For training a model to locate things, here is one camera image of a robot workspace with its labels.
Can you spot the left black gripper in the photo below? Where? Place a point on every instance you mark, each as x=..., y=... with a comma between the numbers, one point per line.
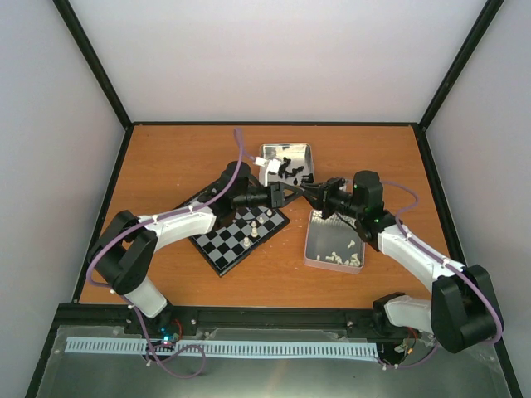
x=276, y=198

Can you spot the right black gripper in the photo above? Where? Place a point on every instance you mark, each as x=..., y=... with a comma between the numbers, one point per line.
x=322, y=192

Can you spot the white chess piece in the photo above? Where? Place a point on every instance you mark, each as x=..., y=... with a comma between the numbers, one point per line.
x=254, y=230

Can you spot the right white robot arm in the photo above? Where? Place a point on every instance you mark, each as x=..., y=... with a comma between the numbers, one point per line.
x=462, y=310

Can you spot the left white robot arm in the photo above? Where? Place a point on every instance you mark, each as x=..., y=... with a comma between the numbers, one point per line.
x=121, y=257

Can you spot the black chess pieces pile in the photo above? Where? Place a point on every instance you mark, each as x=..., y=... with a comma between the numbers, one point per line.
x=294, y=175

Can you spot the white chess pieces pile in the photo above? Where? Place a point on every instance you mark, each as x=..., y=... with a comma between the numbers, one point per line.
x=349, y=254

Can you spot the green lit circuit board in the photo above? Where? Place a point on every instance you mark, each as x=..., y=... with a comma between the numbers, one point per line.
x=172, y=333

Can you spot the gold square tin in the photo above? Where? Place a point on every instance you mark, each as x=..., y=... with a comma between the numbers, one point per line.
x=300, y=153

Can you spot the pink square tin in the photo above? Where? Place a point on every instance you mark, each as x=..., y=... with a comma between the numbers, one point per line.
x=334, y=230

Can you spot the black and silver chessboard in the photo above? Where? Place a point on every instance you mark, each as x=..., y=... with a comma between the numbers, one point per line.
x=222, y=247

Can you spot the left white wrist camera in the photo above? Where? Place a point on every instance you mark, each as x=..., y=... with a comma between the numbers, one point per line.
x=267, y=167

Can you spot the light blue cable duct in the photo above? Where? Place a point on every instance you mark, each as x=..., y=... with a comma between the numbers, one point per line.
x=226, y=349

